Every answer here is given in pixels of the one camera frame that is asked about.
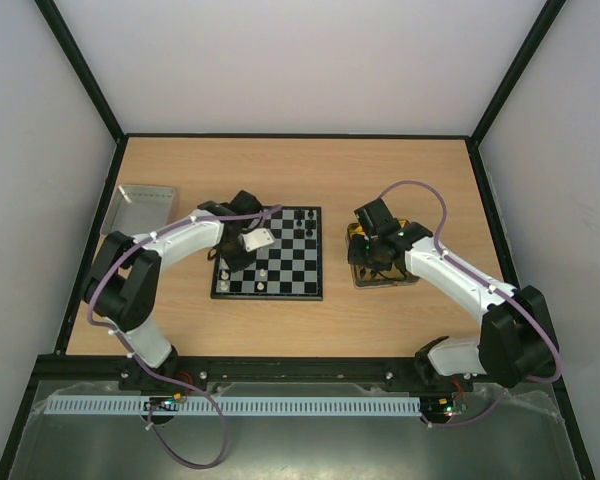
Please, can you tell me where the gold tin box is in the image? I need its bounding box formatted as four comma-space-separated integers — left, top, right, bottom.
345, 223, 419, 289

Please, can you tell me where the black silver chess board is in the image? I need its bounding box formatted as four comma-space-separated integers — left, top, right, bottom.
210, 206, 324, 301

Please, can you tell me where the silver tin lid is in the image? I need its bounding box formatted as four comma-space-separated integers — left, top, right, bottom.
100, 184, 177, 236

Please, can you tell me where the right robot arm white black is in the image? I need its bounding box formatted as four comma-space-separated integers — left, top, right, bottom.
347, 199, 558, 392

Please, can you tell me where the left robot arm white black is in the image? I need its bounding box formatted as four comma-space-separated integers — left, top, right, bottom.
82, 190, 268, 369

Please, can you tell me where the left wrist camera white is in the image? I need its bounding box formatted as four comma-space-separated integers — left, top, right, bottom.
241, 228, 276, 252

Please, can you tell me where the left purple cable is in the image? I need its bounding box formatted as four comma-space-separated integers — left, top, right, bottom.
87, 202, 284, 469

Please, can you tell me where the purple cable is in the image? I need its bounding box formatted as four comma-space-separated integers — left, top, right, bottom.
87, 202, 284, 469
379, 179, 564, 429

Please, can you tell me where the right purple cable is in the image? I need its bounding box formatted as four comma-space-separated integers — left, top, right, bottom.
379, 179, 564, 429

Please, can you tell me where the white slotted cable duct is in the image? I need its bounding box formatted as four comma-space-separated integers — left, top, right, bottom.
44, 395, 421, 417

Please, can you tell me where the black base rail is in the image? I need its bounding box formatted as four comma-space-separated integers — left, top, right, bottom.
34, 355, 566, 396

